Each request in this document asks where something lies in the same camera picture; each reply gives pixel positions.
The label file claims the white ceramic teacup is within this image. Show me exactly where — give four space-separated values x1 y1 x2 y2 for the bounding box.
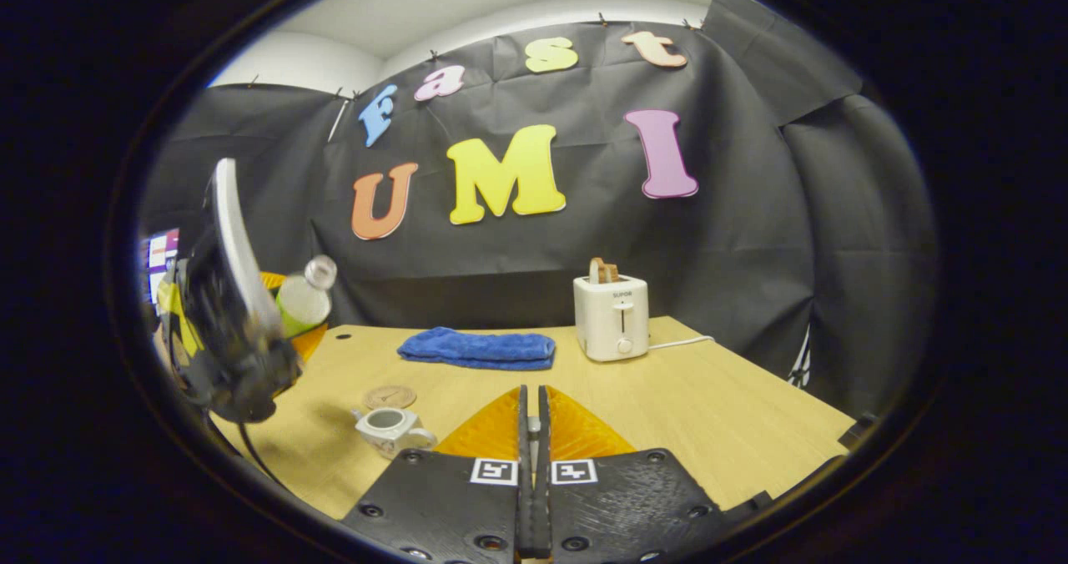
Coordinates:
350 407 437 461

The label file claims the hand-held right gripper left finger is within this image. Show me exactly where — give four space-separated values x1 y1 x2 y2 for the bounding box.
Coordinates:
340 384 535 564

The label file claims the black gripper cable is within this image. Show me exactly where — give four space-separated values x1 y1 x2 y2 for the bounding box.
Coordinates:
204 410 280 486

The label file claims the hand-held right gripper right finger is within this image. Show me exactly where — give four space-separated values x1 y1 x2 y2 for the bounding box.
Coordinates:
534 384 728 564

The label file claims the computer monitor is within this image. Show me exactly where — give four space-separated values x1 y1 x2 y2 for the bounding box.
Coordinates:
142 229 180 315

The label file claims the blue folded towel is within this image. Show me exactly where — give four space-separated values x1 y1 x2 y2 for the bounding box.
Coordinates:
397 327 557 371

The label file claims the black backdrop cloth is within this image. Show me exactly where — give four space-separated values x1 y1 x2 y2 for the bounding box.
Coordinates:
138 0 940 419

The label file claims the white toaster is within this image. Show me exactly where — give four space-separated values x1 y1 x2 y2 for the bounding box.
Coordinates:
573 274 650 362

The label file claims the round cork coaster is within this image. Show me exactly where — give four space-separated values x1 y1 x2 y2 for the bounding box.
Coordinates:
363 385 417 410

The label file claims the green label water bottle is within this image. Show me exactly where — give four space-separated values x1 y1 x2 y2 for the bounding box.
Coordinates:
275 255 339 338

